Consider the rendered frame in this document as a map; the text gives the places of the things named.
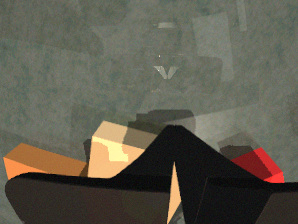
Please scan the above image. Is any orange block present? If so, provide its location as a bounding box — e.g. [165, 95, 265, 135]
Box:
[4, 143, 89, 180]

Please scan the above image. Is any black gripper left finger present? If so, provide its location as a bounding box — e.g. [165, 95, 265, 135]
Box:
[4, 124, 177, 224]

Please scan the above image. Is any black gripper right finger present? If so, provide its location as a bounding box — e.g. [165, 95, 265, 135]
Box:
[174, 125, 298, 224]

